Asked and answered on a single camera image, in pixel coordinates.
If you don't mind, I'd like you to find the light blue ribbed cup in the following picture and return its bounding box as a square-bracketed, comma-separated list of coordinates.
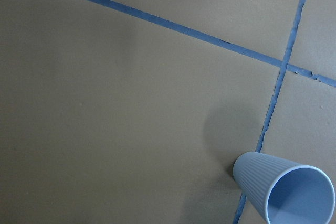
[233, 152, 335, 223]

